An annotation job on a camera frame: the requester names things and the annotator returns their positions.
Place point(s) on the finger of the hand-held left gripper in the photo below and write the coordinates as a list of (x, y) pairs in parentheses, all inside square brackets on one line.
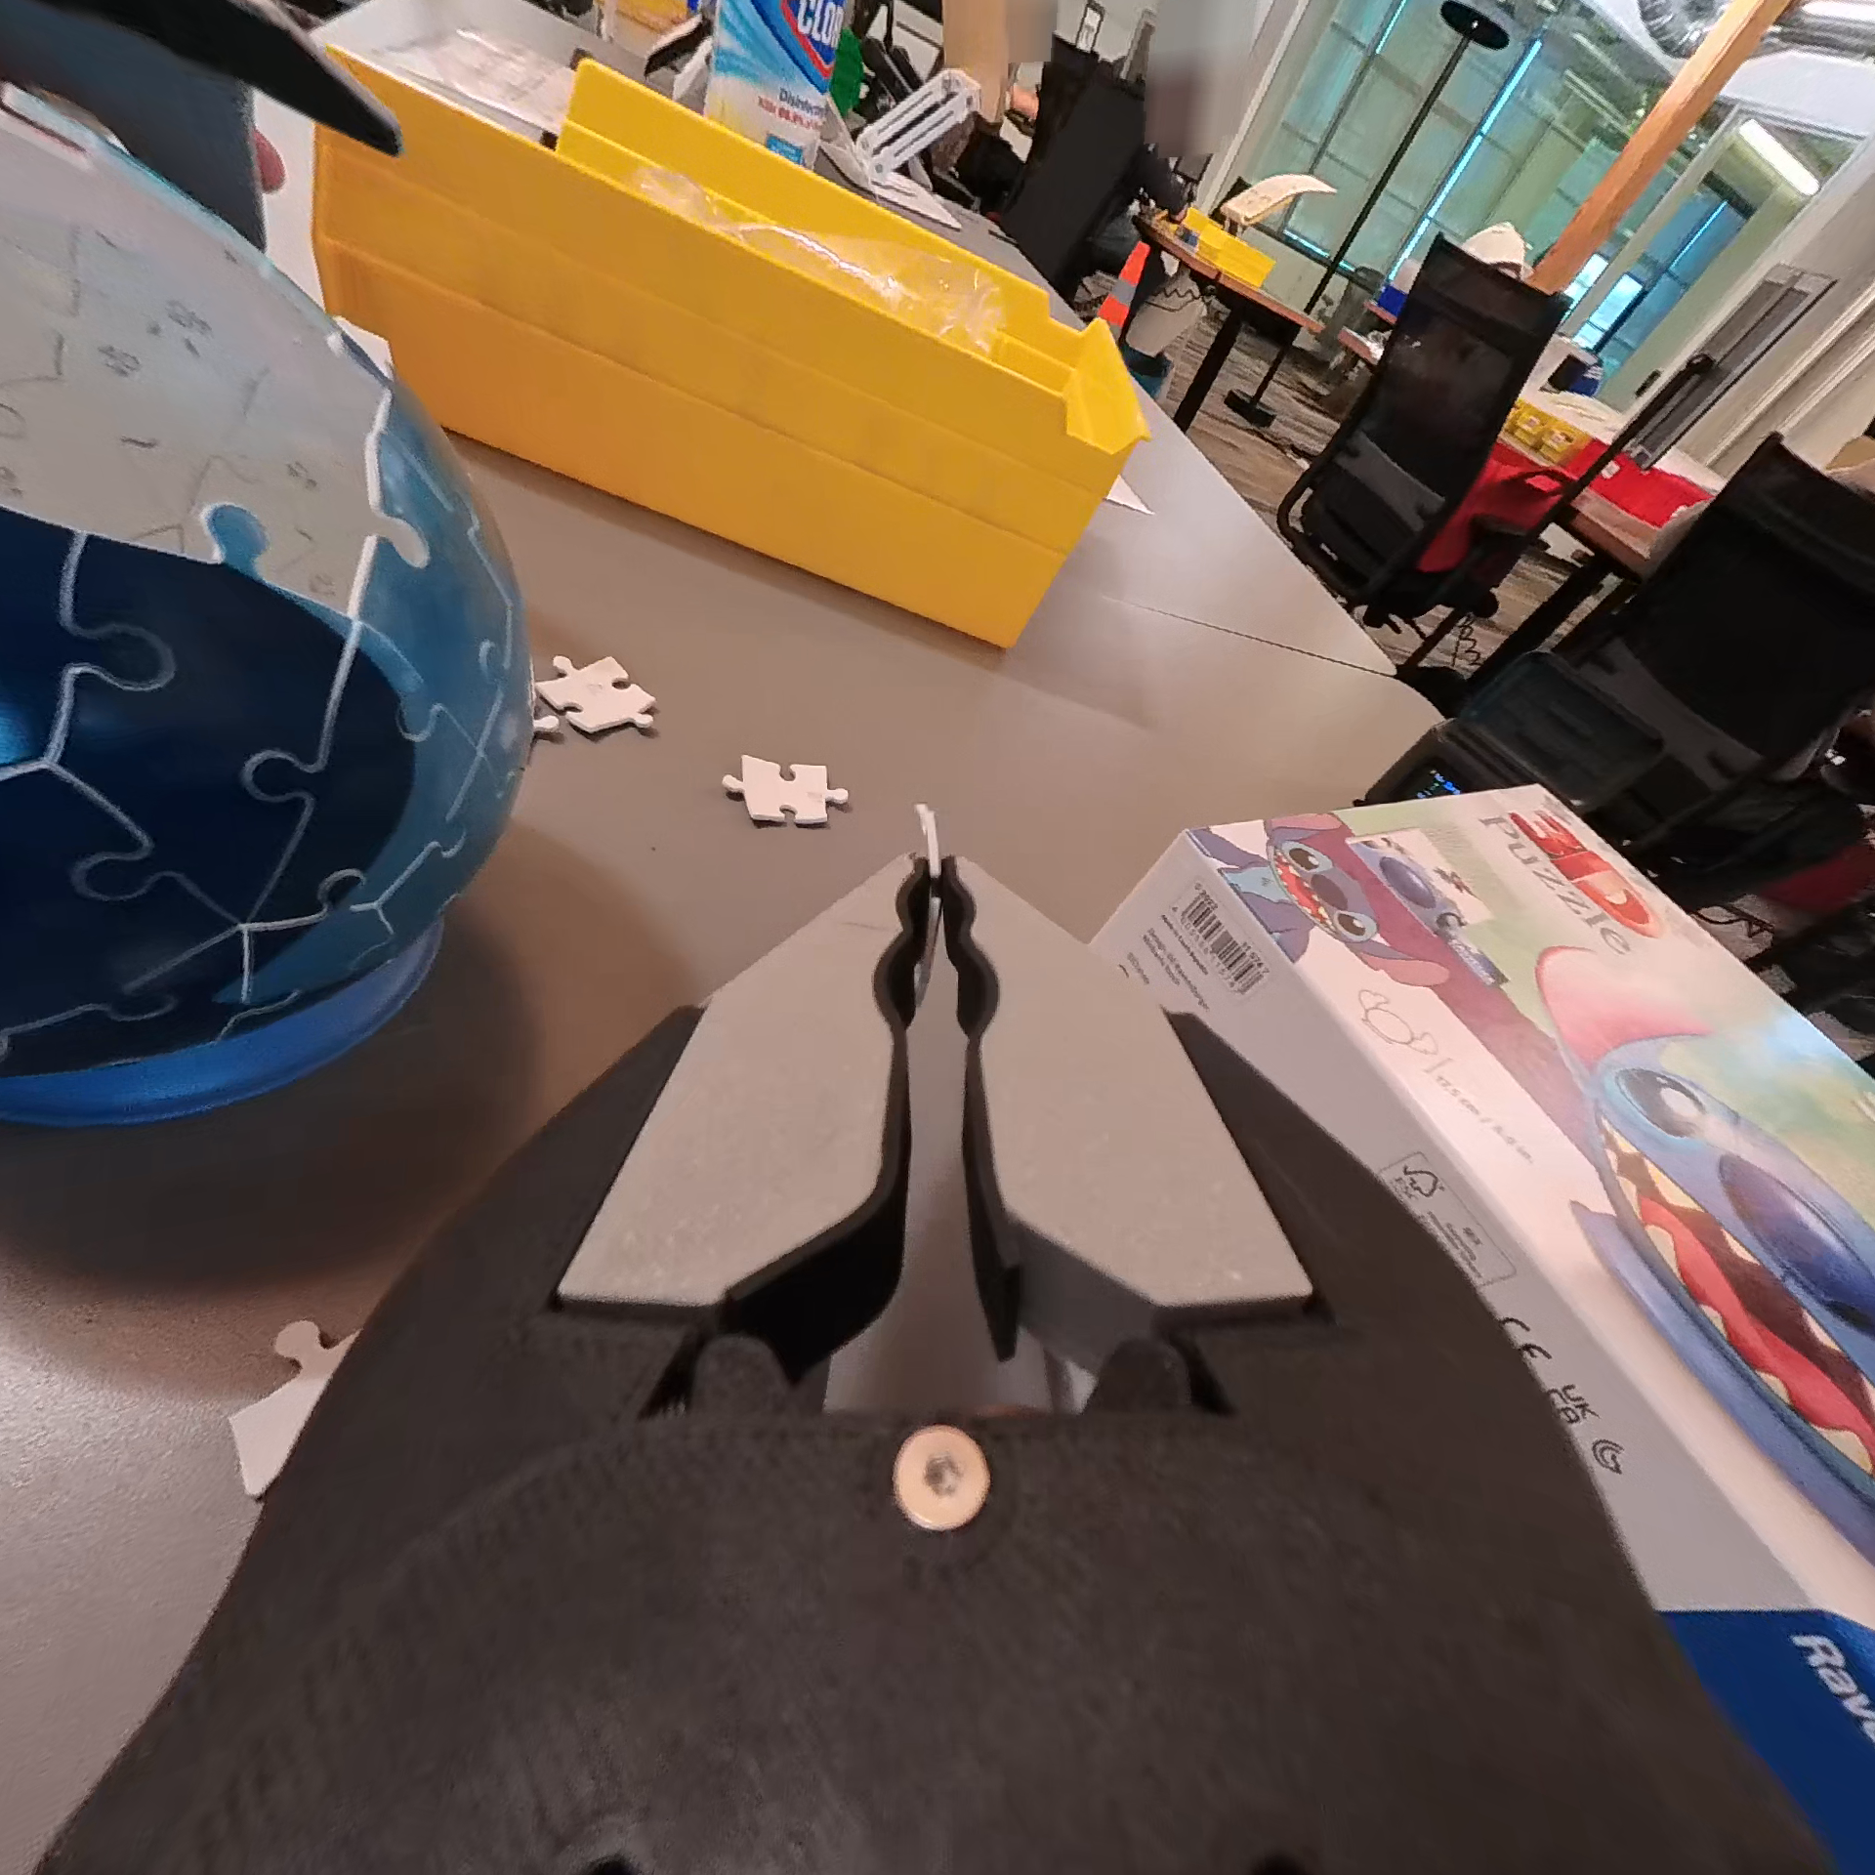
[(145, 104)]

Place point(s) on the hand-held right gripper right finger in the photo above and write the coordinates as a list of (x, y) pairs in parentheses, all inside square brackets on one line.
[(1128, 1162)]

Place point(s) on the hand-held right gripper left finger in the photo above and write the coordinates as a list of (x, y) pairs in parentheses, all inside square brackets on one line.
[(761, 1143)]

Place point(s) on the blue puzzle ball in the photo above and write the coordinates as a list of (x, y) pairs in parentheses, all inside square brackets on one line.
[(220, 735)]

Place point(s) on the puzzle box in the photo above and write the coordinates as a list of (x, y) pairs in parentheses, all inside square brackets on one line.
[(1466, 1027)]

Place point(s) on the blue ball stand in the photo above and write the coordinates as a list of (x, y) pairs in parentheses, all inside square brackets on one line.
[(295, 1065)]

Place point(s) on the wipes canister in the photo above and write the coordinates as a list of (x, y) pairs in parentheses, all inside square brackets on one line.
[(767, 65)]

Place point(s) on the yellow plastic bin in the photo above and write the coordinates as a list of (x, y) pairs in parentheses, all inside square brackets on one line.
[(699, 423)]

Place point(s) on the white paper sheet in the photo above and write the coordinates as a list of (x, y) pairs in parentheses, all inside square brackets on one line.
[(1135, 498)]

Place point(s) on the clear plastic bag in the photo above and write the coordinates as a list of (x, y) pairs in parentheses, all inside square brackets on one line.
[(869, 273)]

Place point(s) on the white folding stand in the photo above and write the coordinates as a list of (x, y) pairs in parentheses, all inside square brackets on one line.
[(913, 121)]

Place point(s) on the red cloth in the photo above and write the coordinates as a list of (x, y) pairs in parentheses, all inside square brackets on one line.
[(1538, 506)]

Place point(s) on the black mesh office chair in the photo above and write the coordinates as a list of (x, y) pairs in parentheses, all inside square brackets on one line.
[(1449, 401)]

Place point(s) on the wooden table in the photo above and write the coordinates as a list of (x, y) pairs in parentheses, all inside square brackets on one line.
[(1262, 299)]

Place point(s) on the black floor lamp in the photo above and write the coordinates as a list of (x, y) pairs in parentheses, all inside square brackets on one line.
[(1386, 193)]

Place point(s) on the wooden beam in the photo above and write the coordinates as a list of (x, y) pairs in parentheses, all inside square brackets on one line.
[(1659, 134)]

